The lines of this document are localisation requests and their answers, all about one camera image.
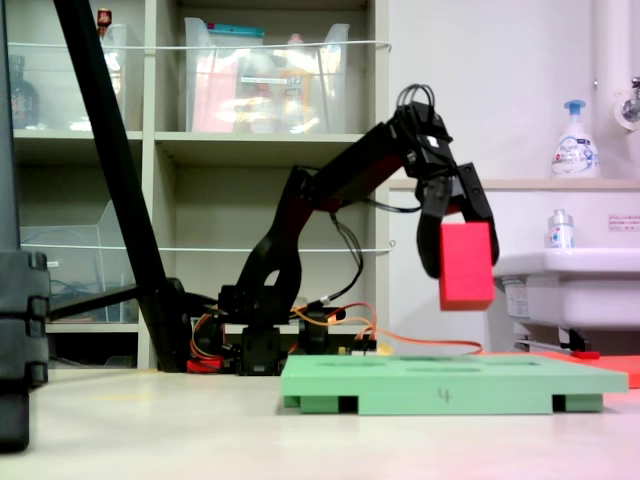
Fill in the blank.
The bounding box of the small circuit board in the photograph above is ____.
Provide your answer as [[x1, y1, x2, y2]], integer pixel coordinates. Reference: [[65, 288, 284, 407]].
[[335, 343, 380, 359]]

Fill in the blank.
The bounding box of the dark glass bottle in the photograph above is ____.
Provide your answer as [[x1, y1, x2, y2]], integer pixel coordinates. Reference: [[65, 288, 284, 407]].
[[7, 54, 41, 130]]

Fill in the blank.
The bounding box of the low clear plastic bin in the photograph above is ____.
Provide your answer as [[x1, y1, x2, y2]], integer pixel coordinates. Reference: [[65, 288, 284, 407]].
[[19, 199, 141, 324]]

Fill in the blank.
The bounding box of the pink refill pouch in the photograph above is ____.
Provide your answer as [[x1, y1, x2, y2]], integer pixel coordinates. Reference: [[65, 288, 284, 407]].
[[192, 49, 240, 134]]

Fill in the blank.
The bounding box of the chrome wall faucet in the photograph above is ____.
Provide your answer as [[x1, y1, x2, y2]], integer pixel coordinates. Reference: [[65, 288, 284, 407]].
[[613, 75, 640, 132]]

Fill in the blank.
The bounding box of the red table clamp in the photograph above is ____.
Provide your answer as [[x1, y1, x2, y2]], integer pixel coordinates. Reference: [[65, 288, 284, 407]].
[[187, 353, 225, 375]]

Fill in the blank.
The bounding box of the red text notice label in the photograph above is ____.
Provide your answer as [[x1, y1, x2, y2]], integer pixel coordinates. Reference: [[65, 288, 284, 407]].
[[607, 213, 640, 234]]

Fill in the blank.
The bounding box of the red square block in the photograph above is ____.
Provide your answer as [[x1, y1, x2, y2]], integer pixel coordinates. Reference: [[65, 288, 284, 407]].
[[438, 221, 497, 312]]

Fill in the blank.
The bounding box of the black cable with white connector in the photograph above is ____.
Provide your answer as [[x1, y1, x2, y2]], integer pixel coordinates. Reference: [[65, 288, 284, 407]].
[[294, 209, 366, 311]]

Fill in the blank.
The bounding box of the green shape sorter board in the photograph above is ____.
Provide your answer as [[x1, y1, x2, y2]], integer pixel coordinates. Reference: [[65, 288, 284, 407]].
[[279, 353, 630, 417]]

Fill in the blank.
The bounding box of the white blue soap pump bottle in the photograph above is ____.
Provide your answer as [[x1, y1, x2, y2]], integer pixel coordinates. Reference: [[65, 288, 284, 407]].
[[551, 98, 601, 180]]

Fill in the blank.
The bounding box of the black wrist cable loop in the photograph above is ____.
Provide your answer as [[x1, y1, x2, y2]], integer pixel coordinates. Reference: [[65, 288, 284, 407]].
[[397, 83, 436, 109]]

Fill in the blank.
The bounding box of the clear bin with dark bottle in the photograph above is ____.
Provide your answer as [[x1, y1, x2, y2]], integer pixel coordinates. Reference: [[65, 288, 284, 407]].
[[7, 24, 129, 132]]

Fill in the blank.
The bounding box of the beige shelf unit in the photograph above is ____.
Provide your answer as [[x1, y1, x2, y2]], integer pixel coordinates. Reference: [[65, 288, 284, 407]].
[[4, 0, 391, 371]]

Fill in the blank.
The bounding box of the white sink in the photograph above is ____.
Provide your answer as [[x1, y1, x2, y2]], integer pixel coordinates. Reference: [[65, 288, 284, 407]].
[[493, 247, 640, 351]]

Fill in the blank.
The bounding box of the black notched tripod leg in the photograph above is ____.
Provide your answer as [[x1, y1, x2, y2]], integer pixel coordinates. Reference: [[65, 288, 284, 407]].
[[0, 0, 52, 455]]

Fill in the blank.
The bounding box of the thick black tripod leg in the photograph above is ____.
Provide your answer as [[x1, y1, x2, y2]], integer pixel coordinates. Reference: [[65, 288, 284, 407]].
[[52, 0, 194, 374]]

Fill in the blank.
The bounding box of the small clear sanitizer bottle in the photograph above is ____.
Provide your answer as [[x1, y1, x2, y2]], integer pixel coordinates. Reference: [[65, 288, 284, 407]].
[[544, 208, 576, 250]]

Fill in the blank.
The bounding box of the thin black tripod strut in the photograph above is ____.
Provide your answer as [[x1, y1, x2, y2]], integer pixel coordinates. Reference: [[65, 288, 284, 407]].
[[47, 283, 141, 322]]

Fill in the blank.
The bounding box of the white cord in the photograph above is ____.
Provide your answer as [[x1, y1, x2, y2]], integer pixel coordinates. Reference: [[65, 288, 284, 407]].
[[7, 40, 394, 54], [19, 240, 397, 255]]

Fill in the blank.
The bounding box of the yellow bottle with pink cap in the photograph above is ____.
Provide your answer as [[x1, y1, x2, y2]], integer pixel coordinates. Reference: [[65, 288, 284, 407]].
[[278, 33, 322, 134]]

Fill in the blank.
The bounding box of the long orange wire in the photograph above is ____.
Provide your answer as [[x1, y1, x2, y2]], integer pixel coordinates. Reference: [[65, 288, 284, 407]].
[[289, 302, 485, 357]]

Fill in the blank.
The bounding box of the large clear storage bin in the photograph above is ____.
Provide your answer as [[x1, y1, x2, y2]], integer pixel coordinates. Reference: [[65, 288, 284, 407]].
[[183, 17, 350, 135]]

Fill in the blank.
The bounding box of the teal edged package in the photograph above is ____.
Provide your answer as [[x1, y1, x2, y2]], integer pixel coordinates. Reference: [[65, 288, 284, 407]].
[[207, 21, 266, 47]]

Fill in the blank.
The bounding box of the orange base wire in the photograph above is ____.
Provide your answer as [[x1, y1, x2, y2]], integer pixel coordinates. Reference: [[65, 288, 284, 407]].
[[192, 312, 224, 359]]

